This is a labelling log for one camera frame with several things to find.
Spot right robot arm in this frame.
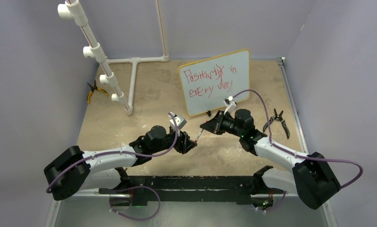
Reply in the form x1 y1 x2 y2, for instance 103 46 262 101
200 109 341 210

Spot white PVC pipe frame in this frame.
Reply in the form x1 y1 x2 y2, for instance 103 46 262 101
57 0 170 116

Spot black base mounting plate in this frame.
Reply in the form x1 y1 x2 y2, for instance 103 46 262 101
99 175 283 209

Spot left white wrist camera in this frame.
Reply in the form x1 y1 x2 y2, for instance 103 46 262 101
168 112 187 130

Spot red-capped white marker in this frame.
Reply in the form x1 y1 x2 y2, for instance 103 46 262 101
195 129 204 141

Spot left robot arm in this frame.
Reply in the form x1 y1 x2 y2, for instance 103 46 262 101
43 125 197 201

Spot green-handled pliers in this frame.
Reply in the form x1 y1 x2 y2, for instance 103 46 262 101
263 108 291 140

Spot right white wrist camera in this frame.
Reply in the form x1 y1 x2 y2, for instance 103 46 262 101
223 96 237 115

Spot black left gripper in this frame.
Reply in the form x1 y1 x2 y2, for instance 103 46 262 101
151 127 196 154

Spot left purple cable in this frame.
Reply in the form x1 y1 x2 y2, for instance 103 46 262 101
46 112 180 221

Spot yellow-framed whiteboard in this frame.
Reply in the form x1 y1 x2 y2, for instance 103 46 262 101
178 49 251 116

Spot yellow-handled pliers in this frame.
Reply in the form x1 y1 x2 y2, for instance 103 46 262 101
86 80 109 104

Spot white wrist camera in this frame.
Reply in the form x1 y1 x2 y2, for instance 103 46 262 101
223 96 237 115
168 112 187 130

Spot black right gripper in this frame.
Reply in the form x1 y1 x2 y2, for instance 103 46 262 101
201 110 244 138

